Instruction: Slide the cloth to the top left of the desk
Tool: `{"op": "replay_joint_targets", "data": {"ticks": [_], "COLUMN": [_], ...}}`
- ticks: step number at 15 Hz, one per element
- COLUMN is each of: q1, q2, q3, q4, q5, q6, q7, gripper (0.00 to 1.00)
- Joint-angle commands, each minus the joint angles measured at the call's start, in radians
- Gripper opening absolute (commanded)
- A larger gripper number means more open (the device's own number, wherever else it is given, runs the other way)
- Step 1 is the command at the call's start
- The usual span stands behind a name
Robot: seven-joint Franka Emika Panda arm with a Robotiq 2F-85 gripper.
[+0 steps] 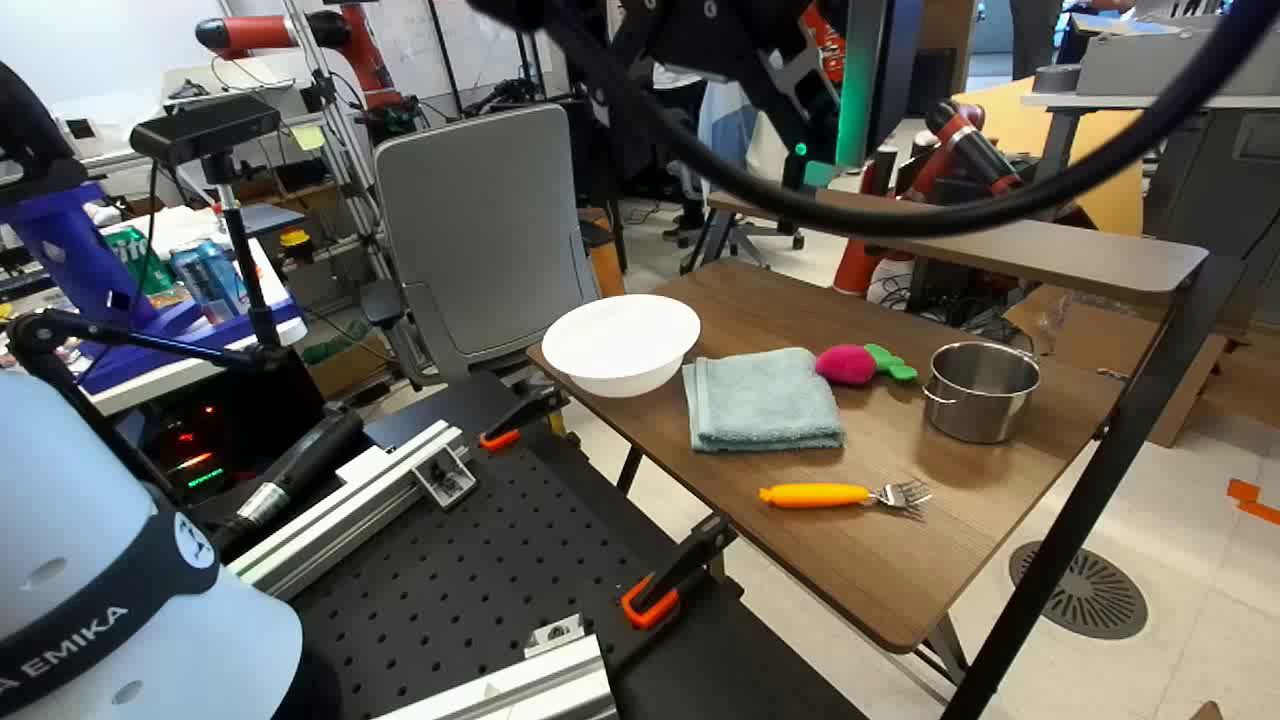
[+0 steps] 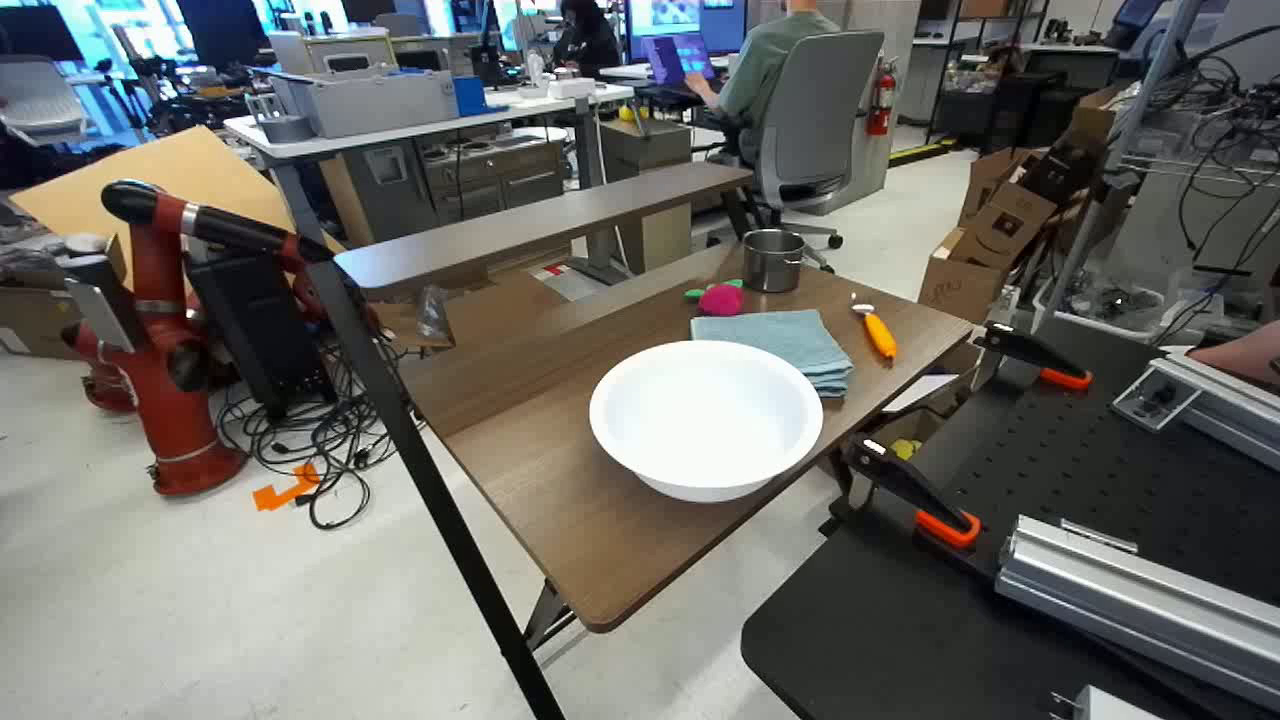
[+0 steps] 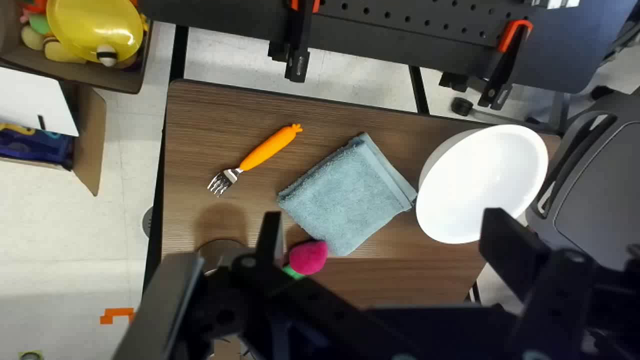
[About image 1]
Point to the white plastic bowl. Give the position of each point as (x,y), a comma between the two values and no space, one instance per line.
(620,346)

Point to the purple blue machine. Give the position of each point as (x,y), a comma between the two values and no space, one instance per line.
(43,202)

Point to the black perforated breadboard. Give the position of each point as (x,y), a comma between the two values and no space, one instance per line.
(440,597)

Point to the black camera on stand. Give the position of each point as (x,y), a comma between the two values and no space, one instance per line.
(208,135)

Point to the grey panel board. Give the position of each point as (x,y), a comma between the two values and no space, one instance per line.
(480,233)

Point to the orange handled fork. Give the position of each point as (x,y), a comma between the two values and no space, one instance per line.
(829,494)

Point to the orange black clamp rear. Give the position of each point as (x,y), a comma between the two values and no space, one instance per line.
(505,431)

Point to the stainless steel pot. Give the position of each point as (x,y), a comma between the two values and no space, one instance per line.
(977,390)

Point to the orange black clamp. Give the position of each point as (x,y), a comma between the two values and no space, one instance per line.
(655,597)
(505,431)

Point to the wooden upper shelf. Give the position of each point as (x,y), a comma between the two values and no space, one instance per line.
(1062,254)

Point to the round floor drain grate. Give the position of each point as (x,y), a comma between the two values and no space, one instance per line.
(1097,602)

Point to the red robot arm background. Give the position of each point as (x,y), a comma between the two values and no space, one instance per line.
(340,28)

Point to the pink and green plush toy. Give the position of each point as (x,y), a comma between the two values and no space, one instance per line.
(858,366)

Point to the white Franka robot base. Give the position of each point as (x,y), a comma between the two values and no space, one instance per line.
(115,607)

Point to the aluminium extrusion rail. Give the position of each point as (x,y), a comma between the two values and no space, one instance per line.
(427,469)

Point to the light blue cloth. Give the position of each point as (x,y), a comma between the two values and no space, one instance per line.
(762,403)

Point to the orange black clamp front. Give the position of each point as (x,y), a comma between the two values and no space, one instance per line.
(655,597)

